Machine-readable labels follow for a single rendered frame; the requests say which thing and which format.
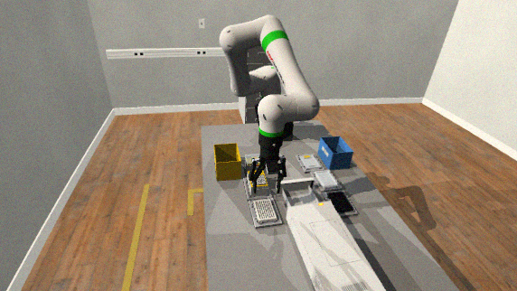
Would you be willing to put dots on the yellow waste bin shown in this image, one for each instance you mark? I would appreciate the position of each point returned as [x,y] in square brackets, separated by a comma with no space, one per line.
[228,162]

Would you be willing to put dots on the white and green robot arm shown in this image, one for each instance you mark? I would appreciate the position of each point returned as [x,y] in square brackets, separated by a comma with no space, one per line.
[273,110]

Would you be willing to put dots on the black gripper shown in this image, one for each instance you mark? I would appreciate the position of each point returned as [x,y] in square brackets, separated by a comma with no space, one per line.
[265,154]

